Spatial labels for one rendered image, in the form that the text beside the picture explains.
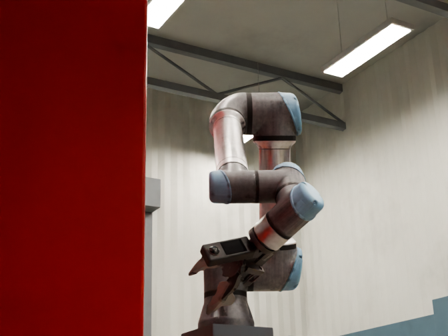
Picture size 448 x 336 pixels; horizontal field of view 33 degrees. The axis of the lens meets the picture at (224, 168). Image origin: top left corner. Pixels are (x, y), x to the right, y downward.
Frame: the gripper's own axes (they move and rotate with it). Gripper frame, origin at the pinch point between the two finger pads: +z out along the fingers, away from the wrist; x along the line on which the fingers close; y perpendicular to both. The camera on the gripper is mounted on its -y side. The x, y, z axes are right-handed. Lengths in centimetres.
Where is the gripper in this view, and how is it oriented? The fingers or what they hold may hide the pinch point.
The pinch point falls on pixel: (197, 292)
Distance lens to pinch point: 174.6
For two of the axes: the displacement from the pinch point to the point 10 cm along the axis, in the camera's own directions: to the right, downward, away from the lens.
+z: -6.7, 6.6, 3.4
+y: 6.3, 2.6, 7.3
